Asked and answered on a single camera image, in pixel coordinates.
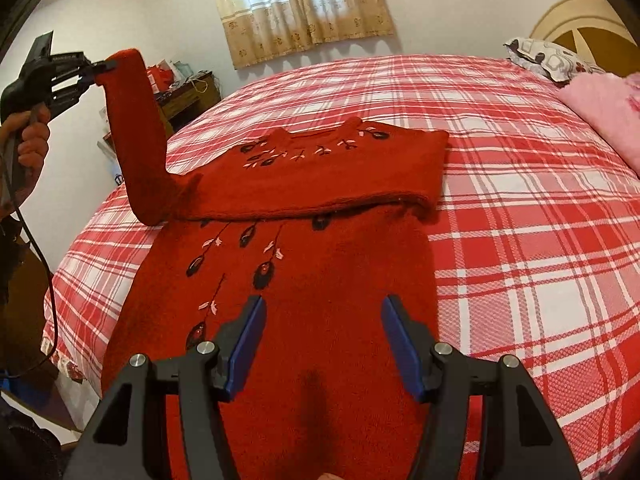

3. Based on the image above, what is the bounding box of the red white plaid bedsheet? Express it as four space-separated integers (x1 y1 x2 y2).
42 55 639 479

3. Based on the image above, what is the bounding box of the cream wooden headboard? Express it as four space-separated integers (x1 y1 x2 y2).
530 0 639 77

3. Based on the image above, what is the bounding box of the brown wooden desk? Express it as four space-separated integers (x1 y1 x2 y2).
102 71 222 151

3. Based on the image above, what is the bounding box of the beige window curtain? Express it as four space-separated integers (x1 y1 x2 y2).
215 0 395 70

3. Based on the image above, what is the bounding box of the pink floral folded blanket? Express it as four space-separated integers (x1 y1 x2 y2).
558 73 640 174

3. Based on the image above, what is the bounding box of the person's left hand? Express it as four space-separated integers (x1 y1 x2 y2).
1 104 51 206

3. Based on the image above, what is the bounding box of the red box on desk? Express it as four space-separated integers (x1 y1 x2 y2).
146 65 175 94

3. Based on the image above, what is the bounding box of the grey patterned pillow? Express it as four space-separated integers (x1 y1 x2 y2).
503 37 605 84

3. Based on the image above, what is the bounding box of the red knitted sweater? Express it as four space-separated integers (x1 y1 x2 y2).
96 50 449 479

